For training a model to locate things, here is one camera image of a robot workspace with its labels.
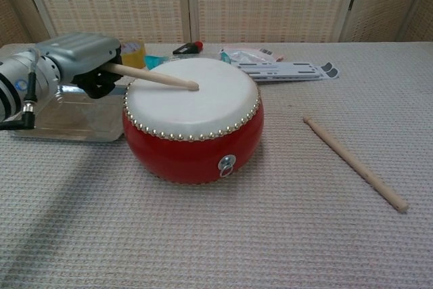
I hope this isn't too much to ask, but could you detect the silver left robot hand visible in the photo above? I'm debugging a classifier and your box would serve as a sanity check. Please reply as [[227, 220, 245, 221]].
[[35, 32, 123, 99]]

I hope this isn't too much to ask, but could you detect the wooden drumstick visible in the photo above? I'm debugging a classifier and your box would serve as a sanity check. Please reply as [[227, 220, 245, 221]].
[[107, 63, 200, 92], [302, 115, 410, 215]]

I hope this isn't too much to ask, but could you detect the red drum with white skin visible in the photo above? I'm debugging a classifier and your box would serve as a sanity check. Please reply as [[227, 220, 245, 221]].
[[122, 58, 266, 186]]

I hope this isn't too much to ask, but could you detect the yellow packing tape roll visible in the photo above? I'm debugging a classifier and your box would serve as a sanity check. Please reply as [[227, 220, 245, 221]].
[[120, 41, 147, 68]]

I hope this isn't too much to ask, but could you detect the woven folding screen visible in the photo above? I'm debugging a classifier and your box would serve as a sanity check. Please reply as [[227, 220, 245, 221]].
[[0, 0, 433, 45]]

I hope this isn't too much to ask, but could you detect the stainless steel tray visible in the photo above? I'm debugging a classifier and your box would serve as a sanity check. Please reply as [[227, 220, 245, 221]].
[[12, 81, 128, 143]]

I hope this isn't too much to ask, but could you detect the teal snack packet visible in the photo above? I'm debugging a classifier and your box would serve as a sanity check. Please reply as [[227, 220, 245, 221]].
[[143, 53, 170, 69]]

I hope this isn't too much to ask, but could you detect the black red marker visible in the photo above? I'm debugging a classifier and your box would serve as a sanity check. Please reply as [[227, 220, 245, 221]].
[[172, 41, 205, 55]]

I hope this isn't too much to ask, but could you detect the clear plastic packet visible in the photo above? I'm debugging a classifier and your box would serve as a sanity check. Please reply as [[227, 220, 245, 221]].
[[218, 44, 285, 65]]

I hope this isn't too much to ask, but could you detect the white folding stand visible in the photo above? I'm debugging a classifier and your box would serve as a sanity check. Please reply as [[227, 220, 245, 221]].
[[233, 60, 340, 84]]

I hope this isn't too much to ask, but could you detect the white woven tablecloth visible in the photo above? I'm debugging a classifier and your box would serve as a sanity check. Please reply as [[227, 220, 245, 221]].
[[0, 42, 433, 289]]

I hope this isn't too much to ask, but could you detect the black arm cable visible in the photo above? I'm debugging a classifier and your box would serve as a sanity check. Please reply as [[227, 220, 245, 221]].
[[0, 50, 40, 131]]

